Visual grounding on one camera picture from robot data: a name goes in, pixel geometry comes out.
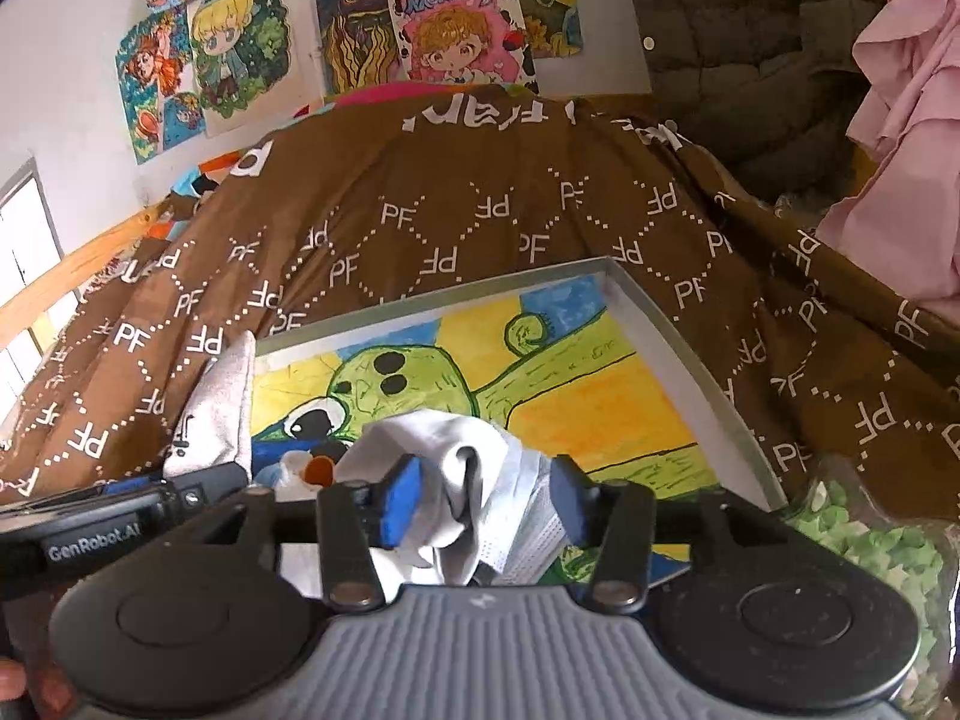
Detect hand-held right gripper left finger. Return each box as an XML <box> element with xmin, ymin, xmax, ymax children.
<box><xmin>196</xmin><ymin>452</ymin><xmax>426</xmax><ymax>611</ymax></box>

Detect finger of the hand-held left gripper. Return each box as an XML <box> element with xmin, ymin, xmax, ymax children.
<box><xmin>101</xmin><ymin>463</ymin><xmax>252</xmax><ymax>505</ymax></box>

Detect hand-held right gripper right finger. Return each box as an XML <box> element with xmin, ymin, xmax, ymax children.
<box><xmin>550</xmin><ymin>454</ymin><xmax>782</xmax><ymax>614</ymax></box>

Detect white face mask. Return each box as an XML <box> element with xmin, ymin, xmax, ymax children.
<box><xmin>471</xmin><ymin>448</ymin><xmax>565</xmax><ymax>587</ymax></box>

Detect light grey cloth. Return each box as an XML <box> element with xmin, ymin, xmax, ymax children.
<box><xmin>332</xmin><ymin>411</ymin><xmax>527</xmax><ymax>587</ymax></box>

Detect grey printed cloth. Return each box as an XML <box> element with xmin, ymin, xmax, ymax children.
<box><xmin>160</xmin><ymin>332</ymin><xmax>257</xmax><ymax>479</ymax></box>

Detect white cloth orange dots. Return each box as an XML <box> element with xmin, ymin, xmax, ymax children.
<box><xmin>274</xmin><ymin>450</ymin><xmax>351</xmax><ymax>501</ymax></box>

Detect grey metal tray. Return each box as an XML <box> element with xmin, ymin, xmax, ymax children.
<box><xmin>251</xmin><ymin>255</ymin><xmax>790</xmax><ymax>595</ymax></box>

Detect person's left hand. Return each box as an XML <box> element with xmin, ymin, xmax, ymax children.
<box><xmin>0</xmin><ymin>658</ymin><xmax>76</xmax><ymax>718</ymax></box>

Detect crayon frog drawing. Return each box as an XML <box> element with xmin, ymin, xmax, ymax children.
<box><xmin>251</xmin><ymin>274</ymin><xmax>722</xmax><ymax>587</ymax></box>

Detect window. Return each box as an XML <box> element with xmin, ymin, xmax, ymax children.
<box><xmin>0</xmin><ymin>157</ymin><xmax>67</xmax><ymax>421</ymax></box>

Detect glass jar of green stars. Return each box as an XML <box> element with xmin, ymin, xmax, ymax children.
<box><xmin>778</xmin><ymin>456</ymin><xmax>955</xmax><ymax>720</ymax></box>

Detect brown printed blanket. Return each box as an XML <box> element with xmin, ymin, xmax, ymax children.
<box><xmin>0</xmin><ymin>86</ymin><xmax>960</xmax><ymax>515</ymax></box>

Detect orange fish girl poster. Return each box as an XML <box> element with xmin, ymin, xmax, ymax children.
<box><xmin>115</xmin><ymin>10</ymin><xmax>205</xmax><ymax>164</ymax></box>

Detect blond boy poster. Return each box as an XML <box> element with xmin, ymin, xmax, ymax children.
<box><xmin>186</xmin><ymin>0</ymin><xmax>292</xmax><ymax>137</ymax></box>

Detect pink chibi girl poster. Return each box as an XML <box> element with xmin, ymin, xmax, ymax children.
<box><xmin>392</xmin><ymin>0</ymin><xmax>539</xmax><ymax>92</ymax></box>

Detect dark green quilted jacket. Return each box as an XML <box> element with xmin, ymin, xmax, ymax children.
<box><xmin>606</xmin><ymin>0</ymin><xmax>905</xmax><ymax>205</ymax></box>

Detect blue swirl painting poster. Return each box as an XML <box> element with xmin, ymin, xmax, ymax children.
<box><xmin>310</xmin><ymin>0</ymin><xmax>422</xmax><ymax>97</ymax></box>

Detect black cow poster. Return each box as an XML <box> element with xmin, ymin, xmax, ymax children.
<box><xmin>501</xmin><ymin>0</ymin><xmax>584</xmax><ymax>62</ymax></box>

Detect pink shirt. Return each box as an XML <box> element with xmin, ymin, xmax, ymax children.
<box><xmin>816</xmin><ymin>0</ymin><xmax>960</xmax><ymax>302</ymax></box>

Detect wooden bed frame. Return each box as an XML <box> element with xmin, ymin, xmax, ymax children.
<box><xmin>0</xmin><ymin>195</ymin><xmax>200</xmax><ymax>361</ymax></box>

